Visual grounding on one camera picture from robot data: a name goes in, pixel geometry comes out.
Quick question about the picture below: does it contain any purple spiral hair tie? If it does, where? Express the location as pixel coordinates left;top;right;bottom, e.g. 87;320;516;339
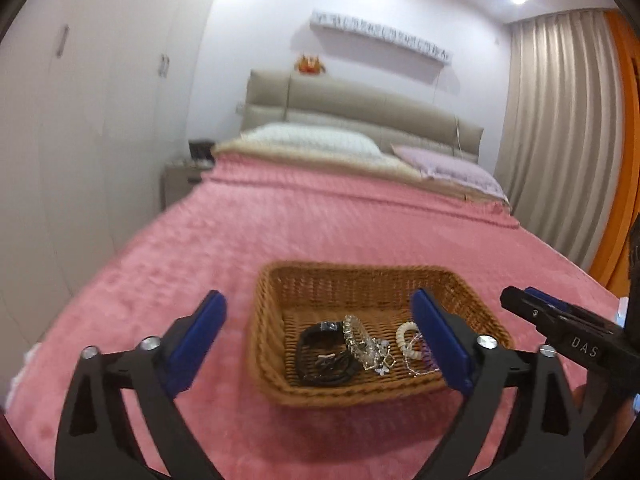
418;339;440;371

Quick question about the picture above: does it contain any crystal bead charm bracelet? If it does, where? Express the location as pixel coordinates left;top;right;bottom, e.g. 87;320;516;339
342;314;396;377

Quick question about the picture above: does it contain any black smart watch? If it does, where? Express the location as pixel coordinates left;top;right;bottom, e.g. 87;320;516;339
295;321;362;388

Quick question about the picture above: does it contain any orange curtain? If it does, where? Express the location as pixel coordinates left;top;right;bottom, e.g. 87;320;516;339
590;11;639;297

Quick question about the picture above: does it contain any beige curtain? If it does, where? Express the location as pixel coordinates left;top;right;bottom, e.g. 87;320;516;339
495;10;623;270

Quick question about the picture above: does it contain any lilac pillow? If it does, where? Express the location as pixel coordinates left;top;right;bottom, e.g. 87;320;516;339
392;145;508;202

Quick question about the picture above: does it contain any brown wicker basket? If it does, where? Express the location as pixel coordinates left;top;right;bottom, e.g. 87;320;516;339
247;261;514;408

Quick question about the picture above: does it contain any beige padded headboard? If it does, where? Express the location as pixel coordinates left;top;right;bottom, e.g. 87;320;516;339
240;70;484;164

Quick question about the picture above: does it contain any pink plush blanket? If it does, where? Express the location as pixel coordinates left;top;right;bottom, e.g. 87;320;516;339
8;155;618;479

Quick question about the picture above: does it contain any white dotted pillow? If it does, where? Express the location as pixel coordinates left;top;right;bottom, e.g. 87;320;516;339
241;122;382;157

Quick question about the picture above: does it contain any bedside table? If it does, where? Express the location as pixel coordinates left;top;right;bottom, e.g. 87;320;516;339
160;159;215;210

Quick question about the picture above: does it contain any black device on nightstand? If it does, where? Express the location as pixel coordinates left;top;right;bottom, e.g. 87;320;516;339
188;140;216;160

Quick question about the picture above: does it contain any beige quilt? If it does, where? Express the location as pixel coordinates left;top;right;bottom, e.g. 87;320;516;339
212;138;510;209

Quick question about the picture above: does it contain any orange plush toy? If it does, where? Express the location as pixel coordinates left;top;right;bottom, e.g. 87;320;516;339
294;54;326;75

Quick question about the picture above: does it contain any white wardrobe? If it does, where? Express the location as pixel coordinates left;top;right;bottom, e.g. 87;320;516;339
1;0;213;385

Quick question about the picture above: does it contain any white decorative wall shelf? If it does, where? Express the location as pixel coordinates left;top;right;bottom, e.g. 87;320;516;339
309;10;452;65

